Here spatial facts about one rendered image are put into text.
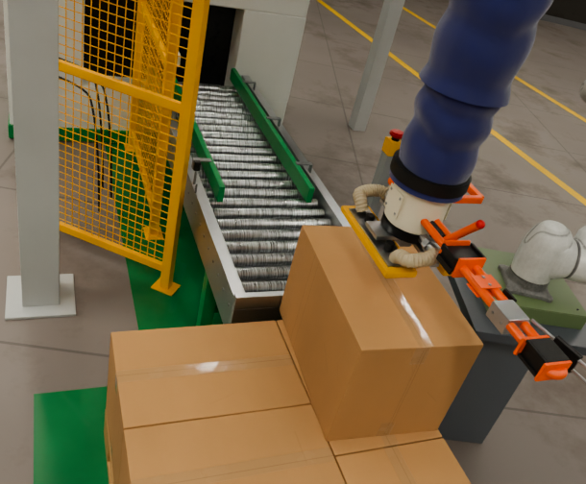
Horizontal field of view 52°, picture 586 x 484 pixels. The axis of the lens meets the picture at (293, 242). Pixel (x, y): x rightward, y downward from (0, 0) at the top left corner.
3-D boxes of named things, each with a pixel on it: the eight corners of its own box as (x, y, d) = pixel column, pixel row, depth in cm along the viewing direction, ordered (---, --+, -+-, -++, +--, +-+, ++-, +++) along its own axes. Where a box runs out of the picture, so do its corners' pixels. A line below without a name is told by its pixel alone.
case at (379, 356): (279, 309, 229) (302, 224, 207) (372, 307, 243) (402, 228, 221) (325, 442, 184) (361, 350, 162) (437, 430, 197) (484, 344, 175)
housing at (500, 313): (483, 314, 142) (491, 300, 140) (506, 312, 145) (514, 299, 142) (500, 335, 137) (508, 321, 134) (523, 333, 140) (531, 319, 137)
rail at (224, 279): (145, 93, 404) (147, 65, 394) (153, 93, 406) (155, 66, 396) (225, 332, 233) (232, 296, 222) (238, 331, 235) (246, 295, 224)
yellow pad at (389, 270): (339, 209, 188) (343, 196, 186) (367, 210, 192) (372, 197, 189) (384, 278, 163) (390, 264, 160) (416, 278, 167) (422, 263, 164)
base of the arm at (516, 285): (538, 270, 243) (544, 259, 240) (552, 303, 224) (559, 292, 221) (495, 260, 243) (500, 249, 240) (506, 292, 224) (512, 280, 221)
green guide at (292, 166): (229, 79, 418) (231, 66, 413) (243, 80, 422) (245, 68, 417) (305, 203, 299) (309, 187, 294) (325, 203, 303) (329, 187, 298)
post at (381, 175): (331, 299, 331) (385, 135, 276) (342, 298, 333) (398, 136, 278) (336, 306, 326) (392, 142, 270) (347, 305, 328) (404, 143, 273)
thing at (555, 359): (512, 352, 132) (522, 336, 129) (538, 350, 135) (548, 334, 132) (535, 381, 126) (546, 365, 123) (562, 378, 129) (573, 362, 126)
